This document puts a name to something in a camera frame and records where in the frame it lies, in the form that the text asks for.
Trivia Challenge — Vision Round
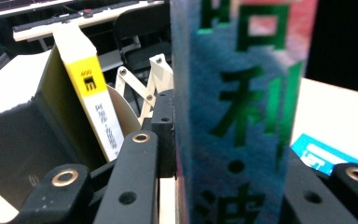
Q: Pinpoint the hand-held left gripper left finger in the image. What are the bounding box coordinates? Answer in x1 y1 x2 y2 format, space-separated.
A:
92 89 177 224

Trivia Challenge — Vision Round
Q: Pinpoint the plain blue book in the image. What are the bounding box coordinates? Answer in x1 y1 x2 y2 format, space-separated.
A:
290 133 358 177

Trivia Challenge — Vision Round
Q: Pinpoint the white desk frame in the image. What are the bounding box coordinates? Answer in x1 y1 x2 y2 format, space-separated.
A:
12 0 166 43

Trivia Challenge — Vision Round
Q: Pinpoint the black chair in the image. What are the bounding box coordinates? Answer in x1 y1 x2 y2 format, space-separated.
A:
113 2 173 75

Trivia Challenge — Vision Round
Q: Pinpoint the yellow paperback book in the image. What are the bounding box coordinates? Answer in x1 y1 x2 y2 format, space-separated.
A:
51 23 126 162

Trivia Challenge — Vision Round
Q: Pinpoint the white expandable book rack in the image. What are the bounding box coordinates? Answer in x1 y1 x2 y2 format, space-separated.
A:
106 53 175 138

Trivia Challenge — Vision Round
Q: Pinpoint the black hardcover book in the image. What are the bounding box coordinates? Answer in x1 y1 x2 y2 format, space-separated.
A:
0 46 108 210

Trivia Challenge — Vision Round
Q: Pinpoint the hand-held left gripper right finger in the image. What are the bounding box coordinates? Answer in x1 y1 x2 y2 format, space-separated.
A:
279 148 355 224

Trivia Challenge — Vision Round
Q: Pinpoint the red and blue illustrated book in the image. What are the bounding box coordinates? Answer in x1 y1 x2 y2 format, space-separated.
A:
170 0 320 224

